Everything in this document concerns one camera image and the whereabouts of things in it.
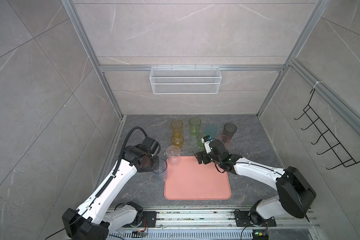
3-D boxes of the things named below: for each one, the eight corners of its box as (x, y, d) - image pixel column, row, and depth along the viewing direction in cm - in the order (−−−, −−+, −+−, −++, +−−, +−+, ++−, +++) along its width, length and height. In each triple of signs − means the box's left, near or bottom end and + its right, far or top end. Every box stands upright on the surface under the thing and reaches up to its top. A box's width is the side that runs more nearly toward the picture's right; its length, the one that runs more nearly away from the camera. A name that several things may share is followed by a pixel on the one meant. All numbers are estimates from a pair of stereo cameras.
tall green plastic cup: (189, 137, 108) (189, 124, 97) (188, 130, 112) (189, 116, 101) (199, 137, 108) (201, 124, 97) (198, 130, 112) (200, 116, 101)
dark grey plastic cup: (220, 141, 107) (224, 128, 95) (221, 134, 110) (226, 121, 99) (230, 144, 105) (236, 131, 94) (231, 137, 109) (237, 124, 98)
